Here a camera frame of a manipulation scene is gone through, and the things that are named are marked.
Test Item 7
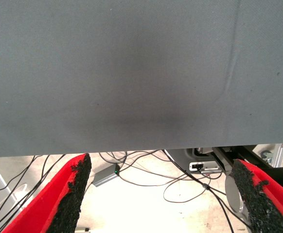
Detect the grey caster wheel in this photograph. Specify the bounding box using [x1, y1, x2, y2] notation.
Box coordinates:
[260, 150, 275, 163]

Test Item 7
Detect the thin looped floor cable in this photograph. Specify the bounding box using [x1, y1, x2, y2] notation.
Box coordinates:
[162, 179, 207, 204]

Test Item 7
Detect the black cable with ferrite bead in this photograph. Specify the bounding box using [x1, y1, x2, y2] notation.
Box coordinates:
[163, 149, 254, 233]

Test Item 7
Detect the dark grey table cloth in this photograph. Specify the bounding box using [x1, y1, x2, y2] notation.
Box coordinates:
[0, 0, 283, 158]

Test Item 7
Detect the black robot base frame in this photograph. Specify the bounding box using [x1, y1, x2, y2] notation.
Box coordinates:
[168, 144, 283, 226]

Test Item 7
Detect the white slotted metal bracket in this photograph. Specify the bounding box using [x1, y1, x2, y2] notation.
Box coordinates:
[189, 161, 222, 173]

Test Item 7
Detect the thin dark tangled cable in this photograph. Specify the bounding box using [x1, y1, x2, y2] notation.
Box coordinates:
[99, 150, 191, 187]

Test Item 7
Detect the thin black floor cable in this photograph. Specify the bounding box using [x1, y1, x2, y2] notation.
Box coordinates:
[0, 155, 38, 198]
[0, 155, 50, 229]
[0, 154, 67, 233]

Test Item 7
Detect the white floor cable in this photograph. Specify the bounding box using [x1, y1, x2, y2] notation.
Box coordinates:
[9, 183, 30, 211]

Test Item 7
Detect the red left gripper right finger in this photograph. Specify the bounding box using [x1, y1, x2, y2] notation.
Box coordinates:
[230, 159, 283, 233]

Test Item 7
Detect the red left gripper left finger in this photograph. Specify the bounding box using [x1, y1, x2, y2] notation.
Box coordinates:
[1, 152, 92, 233]

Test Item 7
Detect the aluminium profile bracket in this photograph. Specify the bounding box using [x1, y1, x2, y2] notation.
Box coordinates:
[274, 143, 283, 168]

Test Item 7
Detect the grey power adapter box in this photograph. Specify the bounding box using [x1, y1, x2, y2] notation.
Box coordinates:
[92, 164, 121, 187]

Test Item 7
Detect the thin dark floor cable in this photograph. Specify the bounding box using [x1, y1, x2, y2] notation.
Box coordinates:
[82, 182, 96, 207]

